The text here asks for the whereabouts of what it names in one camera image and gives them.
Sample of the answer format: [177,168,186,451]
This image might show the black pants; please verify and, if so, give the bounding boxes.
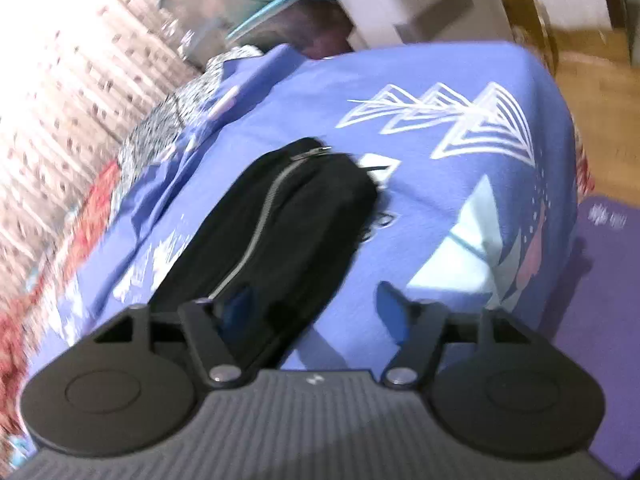
[149,138,378,368]

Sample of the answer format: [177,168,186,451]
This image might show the red patterned quilt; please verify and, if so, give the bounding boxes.
[1,46,262,453]

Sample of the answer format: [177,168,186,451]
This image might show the purple floor mat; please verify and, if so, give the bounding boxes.
[540,195,639,479]

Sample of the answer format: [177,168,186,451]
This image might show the beige patterned curtain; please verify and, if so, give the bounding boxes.
[1,0,193,290]

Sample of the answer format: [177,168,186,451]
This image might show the blue printed bedsheet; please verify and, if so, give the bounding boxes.
[8,39,582,466]

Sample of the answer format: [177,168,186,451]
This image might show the white cardboard box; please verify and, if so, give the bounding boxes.
[336,0,513,50]

